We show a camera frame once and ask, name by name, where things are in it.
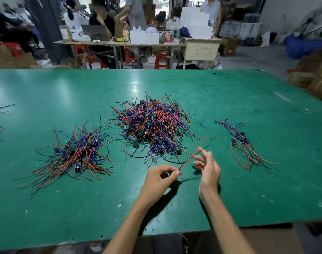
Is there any person's left hand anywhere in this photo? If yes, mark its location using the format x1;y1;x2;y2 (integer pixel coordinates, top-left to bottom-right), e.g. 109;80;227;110
136;164;182;211

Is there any person's right hand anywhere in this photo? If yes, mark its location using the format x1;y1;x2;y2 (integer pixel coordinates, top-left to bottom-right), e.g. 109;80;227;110
192;147;222;201

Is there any pile of wires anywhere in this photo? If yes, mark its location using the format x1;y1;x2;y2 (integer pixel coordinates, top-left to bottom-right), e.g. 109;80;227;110
109;92;216;168

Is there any person's left forearm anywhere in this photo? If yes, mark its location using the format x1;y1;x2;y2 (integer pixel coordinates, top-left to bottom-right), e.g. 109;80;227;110
103;201;162;254

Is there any person's right forearm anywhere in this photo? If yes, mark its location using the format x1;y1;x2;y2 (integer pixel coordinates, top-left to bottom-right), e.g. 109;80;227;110
199;190;257;254

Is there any red plastic stool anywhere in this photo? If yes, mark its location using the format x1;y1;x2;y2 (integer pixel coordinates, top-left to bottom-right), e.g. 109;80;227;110
74;45;95;66
154;52;172;70
3;42;22;57
124;47;136;64

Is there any cream cabinet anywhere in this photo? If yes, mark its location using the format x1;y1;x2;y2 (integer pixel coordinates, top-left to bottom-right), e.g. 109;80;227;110
179;38;221;70

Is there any brown cardboard box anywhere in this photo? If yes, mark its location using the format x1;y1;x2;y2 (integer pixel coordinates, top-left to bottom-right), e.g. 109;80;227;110
220;37;239;56

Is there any long wooden work table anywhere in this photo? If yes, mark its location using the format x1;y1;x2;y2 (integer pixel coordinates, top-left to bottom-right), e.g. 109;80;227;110
55;40;222;70

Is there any row of white containers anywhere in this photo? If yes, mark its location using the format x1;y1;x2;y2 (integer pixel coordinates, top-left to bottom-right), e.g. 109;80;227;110
130;27;161;46

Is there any stack of white boxes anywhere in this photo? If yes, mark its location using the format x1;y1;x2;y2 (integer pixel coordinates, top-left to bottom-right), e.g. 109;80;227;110
179;7;215;39

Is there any heap of blue bags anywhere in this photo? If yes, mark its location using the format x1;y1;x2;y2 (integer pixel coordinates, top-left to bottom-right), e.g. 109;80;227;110
285;34;322;59

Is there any grey laptop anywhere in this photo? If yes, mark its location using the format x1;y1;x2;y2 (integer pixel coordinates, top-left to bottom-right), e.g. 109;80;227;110
82;25;109;41

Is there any row of cardboard boxes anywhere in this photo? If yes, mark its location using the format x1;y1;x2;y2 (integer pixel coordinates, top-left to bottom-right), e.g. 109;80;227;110
0;45;39;69

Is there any dark pillar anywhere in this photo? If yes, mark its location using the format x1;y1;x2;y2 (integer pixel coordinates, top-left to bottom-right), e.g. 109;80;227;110
23;0;72;64

